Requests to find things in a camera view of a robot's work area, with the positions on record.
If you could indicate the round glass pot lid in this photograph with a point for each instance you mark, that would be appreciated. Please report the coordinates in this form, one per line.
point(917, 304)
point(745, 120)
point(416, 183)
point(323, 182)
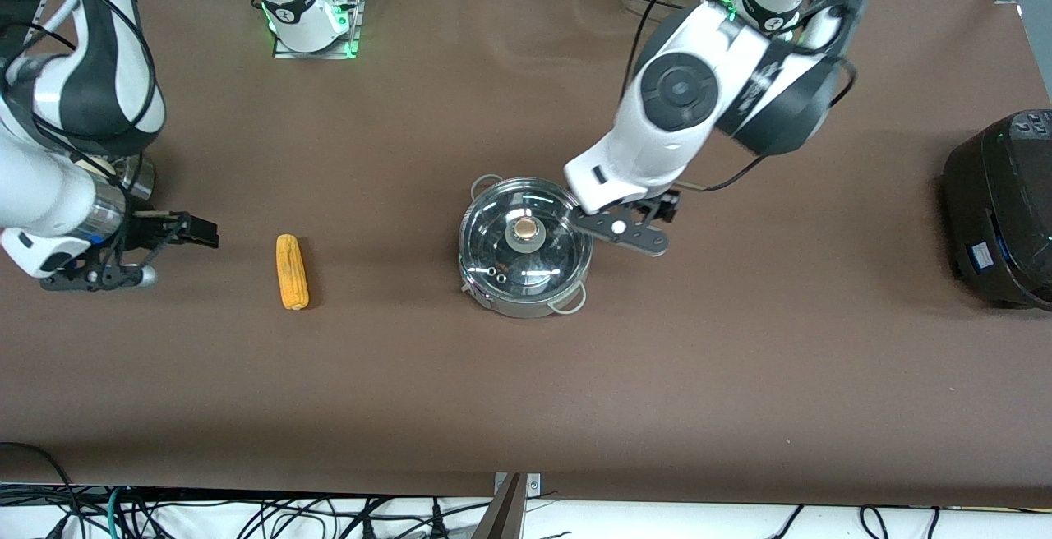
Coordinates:
point(493, 227)

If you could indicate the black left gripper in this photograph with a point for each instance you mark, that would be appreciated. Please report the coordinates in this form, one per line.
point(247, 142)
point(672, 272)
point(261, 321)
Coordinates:
point(662, 208)

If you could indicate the brown table cover sheet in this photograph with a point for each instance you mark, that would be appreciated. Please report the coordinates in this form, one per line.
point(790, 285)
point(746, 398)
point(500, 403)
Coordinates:
point(740, 399)

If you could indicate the stainless steel steamer pot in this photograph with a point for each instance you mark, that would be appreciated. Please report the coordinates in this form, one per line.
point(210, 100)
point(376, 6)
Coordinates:
point(141, 177)

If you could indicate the black rice cooker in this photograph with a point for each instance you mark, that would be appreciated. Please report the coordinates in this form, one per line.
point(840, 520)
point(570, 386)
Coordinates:
point(994, 210)

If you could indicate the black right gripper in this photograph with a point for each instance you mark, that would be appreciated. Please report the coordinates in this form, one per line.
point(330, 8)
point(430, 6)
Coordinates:
point(153, 229)

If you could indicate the small metal edge bracket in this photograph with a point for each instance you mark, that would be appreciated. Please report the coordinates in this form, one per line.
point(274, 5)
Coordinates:
point(532, 483)

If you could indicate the yellow corn cob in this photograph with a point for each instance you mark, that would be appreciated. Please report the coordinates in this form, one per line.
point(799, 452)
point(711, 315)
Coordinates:
point(292, 272)

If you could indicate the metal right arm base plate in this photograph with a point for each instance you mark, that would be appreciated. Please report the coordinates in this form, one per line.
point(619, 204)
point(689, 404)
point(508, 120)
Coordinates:
point(288, 54)

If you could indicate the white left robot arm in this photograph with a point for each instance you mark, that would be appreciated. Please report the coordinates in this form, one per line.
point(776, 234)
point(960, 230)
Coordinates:
point(682, 91)

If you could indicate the grey wedge-shaped post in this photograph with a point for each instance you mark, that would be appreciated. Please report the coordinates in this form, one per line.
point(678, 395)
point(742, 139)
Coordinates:
point(503, 518)

